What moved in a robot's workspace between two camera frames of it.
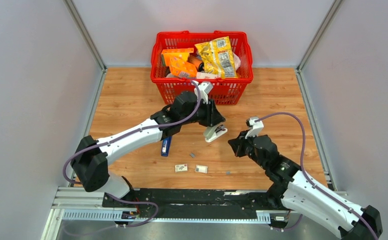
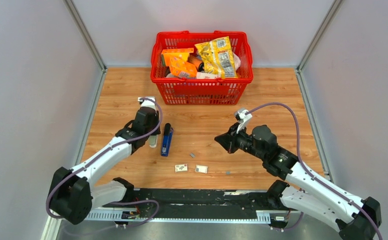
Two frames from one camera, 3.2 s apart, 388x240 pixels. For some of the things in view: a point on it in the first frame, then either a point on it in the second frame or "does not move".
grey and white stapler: [212, 132] to [152, 141]
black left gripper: [213, 117] to [156, 120]
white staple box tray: [201, 168] does not move
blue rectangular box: [165, 147] does not move
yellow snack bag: [218, 57] does not move
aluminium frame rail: [86, 33] does not move
